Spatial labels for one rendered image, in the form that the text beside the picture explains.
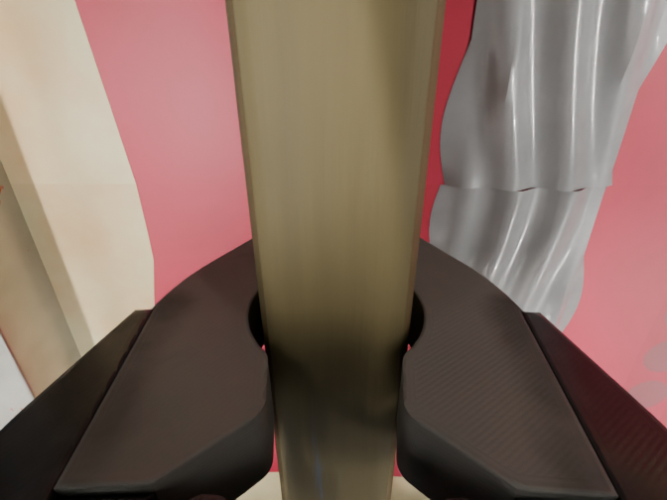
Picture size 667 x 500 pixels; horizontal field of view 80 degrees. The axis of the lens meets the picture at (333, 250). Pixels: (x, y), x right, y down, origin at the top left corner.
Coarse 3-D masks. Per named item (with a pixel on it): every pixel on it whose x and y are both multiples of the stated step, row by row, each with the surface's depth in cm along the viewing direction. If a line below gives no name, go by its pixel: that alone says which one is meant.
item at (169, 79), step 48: (96, 0) 14; (144, 0) 14; (192, 0) 14; (96, 48) 15; (144, 48) 15; (192, 48) 15; (144, 96) 16; (192, 96) 15; (144, 144) 16; (192, 144) 16; (240, 144) 16; (432, 144) 16; (624, 144) 16
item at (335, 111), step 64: (256, 0) 5; (320, 0) 5; (384, 0) 5; (256, 64) 5; (320, 64) 5; (384, 64) 5; (256, 128) 6; (320, 128) 6; (384, 128) 6; (256, 192) 6; (320, 192) 6; (384, 192) 6; (256, 256) 7; (320, 256) 7; (384, 256) 7; (320, 320) 7; (384, 320) 7; (320, 384) 8; (384, 384) 8; (320, 448) 9; (384, 448) 9
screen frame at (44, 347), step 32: (0, 160) 17; (0, 192) 17; (0, 224) 17; (0, 256) 17; (32, 256) 19; (0, 288) 17; (32, 288) 19; (0, 320) 17; (32, 320) 19; (64, 320) 21; (0, 352) 17; (32, 352) 19; (64, 352) 21; (0, 384) 18; (32, 384) 19; (0, 416) 19
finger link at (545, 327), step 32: (544, 320) 8; (544, 352) 7; (576, 352) 7; (576, 384) 7; (608, 384) 7; (608, 416) 6; (640, 416) 6; (608, 448) 6; (640, 448) 6; (640, 480) 5
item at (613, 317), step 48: (144, 192) 17; (192, 192) 17; (240, 192) 17; (432, 192) 17; (624, 192) 17; (192, 240) 18; (240, 240) 18; (624, 240) 18; (624, 288) 19; (576, 336) 21; (624, 336) 21
